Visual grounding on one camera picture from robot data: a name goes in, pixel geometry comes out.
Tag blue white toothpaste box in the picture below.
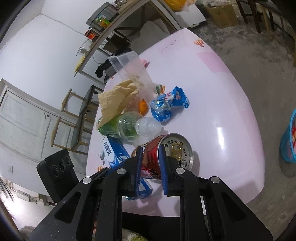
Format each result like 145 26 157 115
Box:
100 136 153 200

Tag red drink can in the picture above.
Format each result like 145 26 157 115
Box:
141 133 194 180

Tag green plastic bottle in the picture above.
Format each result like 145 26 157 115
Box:
97 111 162 142

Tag brown paper bag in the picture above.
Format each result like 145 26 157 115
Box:
97 79 138 128

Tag blue snack wrapper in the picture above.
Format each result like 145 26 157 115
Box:
149 86 190 123

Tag clear plastic container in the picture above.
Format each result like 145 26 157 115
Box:
108 51 157 105

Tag blue trash basket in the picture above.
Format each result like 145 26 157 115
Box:
280 110 295 163

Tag wooden chair by table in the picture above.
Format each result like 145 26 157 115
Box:
51 85 103 156

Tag white door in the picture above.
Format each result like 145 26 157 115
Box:
1 79 60 163

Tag grey side table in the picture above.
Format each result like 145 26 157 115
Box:
74 0 183 84

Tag grey rice cooker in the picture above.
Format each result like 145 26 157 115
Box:
86 3 118 31

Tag white chest freezer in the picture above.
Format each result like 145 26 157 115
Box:
173 4 207 28

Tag cardboard box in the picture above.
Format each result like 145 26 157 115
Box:
205 4 239 29

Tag yellow plastic bag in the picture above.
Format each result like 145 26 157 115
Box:
164 0 196 12

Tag dark wooden stool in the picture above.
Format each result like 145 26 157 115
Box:
236 0 275 34

